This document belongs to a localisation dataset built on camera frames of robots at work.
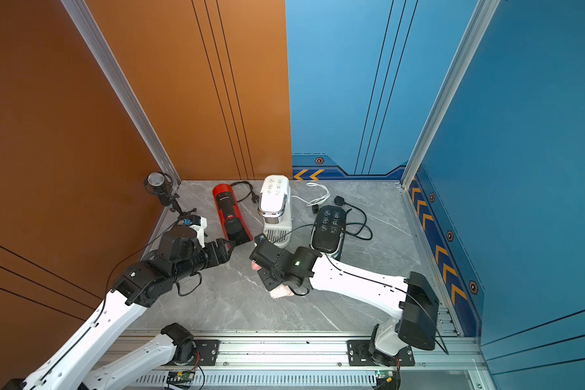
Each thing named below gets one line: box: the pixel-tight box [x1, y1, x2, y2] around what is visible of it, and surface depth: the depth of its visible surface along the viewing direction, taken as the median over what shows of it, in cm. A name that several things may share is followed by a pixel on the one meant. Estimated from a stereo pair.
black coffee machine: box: [310, 204, 347, 261], surface depth 77 cm
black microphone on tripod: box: [144, 171, 197, 218], surface depth 91 cm
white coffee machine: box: [256, 174, 293, 248], surface depth 87 cm
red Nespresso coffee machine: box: [212, 183, 254, 247], surface depth 89 cm
